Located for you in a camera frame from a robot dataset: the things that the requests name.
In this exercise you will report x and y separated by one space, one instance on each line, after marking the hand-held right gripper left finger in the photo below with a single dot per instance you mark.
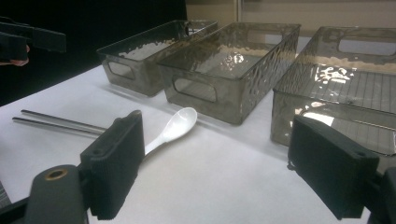
115 165

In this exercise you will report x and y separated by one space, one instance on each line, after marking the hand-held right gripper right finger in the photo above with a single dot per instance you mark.
330 165

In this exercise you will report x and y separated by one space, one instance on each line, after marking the metal chopstick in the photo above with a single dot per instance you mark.
56 126
62 119

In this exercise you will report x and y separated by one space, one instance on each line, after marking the smoky clear plastic bin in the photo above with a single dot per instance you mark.
342 88
146 81
230 104

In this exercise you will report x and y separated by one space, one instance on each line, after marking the white plastic spoon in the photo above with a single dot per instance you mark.
180 119

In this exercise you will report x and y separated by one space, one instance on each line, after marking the black curtain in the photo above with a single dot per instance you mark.
93 28

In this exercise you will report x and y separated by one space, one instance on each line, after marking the white table cover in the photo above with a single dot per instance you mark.
218 177

